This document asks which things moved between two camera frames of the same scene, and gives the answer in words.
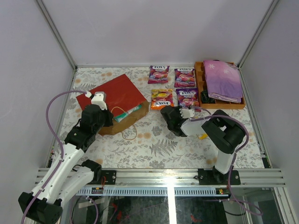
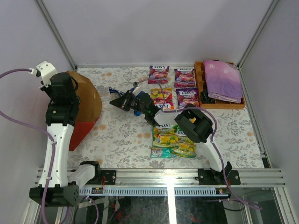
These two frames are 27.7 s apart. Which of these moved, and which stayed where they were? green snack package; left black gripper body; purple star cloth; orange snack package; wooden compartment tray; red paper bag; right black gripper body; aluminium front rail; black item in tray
Moved: green snack package; left black gripper body; right black gripper body; red paper bag
Stayed: black item in tray; purple star cloth; aluminium front rail; orange snack package; wooden compartment tray
